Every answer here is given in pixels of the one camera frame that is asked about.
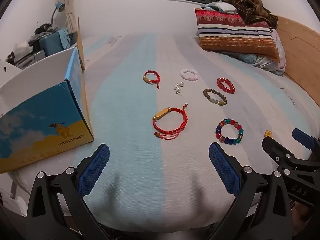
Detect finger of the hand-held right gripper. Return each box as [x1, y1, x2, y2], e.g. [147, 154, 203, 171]
[262, 136, 293, 165]
[292, 128, 320, 153]

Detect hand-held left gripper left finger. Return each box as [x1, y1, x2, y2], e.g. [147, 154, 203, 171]
[26, 144, 118, 240]

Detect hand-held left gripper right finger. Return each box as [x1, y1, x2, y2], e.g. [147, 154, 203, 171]
[207, 142, 293, 240]

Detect large red cord bracelet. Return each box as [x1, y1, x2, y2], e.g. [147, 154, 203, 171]
[152, 104, 188, 140]

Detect brown wooden bead bracelet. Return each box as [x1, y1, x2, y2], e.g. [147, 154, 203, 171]
[203, 88, 228, 107]

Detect blue and yellow cardboard box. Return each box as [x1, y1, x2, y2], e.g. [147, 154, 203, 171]
[0, 17, 95, 174]

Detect red bead bracelet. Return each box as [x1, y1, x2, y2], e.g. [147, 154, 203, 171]
[216, 77, 236, 94]

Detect small red cord bracelet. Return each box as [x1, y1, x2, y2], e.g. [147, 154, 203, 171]
[143, 70, 161, 89]

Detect light blue floral pillow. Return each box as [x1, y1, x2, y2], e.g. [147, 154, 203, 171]
[222, 29, 287, 77]

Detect wooden headboard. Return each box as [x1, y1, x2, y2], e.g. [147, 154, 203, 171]
[271, 15, 320, 112]

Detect pearl earrings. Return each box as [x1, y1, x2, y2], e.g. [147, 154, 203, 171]
[173, 81, 186, 95]

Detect striped red and orange pillow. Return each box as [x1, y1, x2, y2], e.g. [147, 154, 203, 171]
[195, 8, 280, 62]

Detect blue suitcase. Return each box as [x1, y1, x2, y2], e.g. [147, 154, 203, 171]
[32, 29, 71, 56]

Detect brown fuzzy blanket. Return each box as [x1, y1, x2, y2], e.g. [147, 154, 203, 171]
[222, 0, 279, 29]

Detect white plastic bag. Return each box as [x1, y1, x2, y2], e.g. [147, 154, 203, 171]
[14, 41, 32, 55]

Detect white and teal clothes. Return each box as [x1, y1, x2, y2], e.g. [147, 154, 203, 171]
[202, 1, 237, 14]

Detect dark clutter pile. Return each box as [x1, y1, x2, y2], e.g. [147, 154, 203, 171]
[28, 22, 59, 46]

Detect blue desk lamp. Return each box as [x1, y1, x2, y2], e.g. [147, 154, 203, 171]
[51, 2, 66, 26]

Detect multicoloured glass bead bracelet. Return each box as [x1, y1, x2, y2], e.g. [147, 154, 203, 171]
[215, 118, 244, 146]

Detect pale pink bead bracelet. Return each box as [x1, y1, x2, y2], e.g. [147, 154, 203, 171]
[180, 68, 199, 81]

